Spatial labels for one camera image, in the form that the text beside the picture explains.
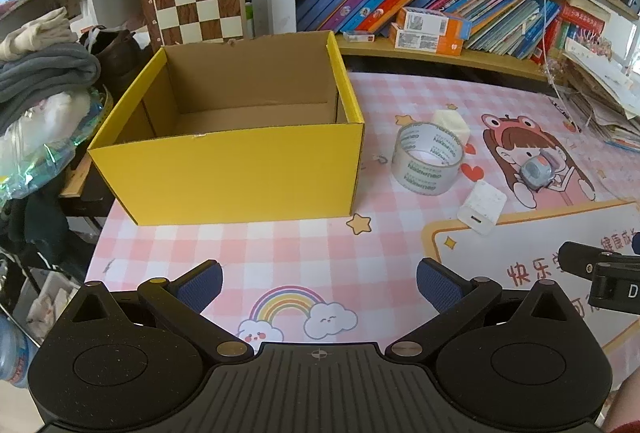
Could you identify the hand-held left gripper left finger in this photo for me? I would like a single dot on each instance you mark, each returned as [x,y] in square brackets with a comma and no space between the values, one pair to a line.
[200,285]

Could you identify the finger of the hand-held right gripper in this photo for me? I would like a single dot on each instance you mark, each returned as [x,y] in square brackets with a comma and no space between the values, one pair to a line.
[575,258]
[636,244]

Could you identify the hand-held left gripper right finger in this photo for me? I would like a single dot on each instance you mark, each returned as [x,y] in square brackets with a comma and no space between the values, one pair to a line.
[440,285]

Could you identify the white power adapter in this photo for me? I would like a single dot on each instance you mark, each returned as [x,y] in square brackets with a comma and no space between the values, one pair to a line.
[482,208]

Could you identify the grey purple toy car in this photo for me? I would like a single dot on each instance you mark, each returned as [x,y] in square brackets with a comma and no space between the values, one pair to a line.
[537,169]

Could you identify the yellow cardboard box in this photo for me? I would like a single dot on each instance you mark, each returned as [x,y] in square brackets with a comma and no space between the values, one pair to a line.
[225,173]

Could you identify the clear tape roll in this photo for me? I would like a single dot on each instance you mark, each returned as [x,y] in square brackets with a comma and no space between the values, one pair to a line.
[405,173]

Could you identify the white foam cube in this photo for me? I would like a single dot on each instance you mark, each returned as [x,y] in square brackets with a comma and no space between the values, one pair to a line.
[452,120]

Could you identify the person's right forearm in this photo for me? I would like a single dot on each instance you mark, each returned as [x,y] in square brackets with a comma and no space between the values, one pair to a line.
[625,408]

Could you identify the pink checkered desk mat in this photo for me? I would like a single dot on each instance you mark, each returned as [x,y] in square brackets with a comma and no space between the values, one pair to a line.
[300,253]

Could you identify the pile of papers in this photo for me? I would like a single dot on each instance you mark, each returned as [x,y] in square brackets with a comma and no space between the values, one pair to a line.
[605,98]

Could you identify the plastic water bottle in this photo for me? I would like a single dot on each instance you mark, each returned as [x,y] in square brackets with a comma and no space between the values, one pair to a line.
[12,353]

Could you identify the clear plastic bag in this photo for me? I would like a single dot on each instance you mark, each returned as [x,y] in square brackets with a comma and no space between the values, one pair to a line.
[30,153]

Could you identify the orange white carton box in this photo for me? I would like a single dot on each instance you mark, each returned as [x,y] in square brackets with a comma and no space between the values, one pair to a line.
[420,44]
[430,20]

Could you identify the dark brown bag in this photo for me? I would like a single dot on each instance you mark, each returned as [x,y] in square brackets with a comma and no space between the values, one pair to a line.
[120,55]

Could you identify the small red white box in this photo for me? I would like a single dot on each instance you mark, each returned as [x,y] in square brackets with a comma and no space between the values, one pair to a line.
[357,37]

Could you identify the grey folded blanket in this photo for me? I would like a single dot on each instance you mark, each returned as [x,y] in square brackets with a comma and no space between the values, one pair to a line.
[45,70]

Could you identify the beige folded cloth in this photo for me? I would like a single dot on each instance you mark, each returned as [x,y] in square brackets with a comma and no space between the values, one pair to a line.
[30,33]

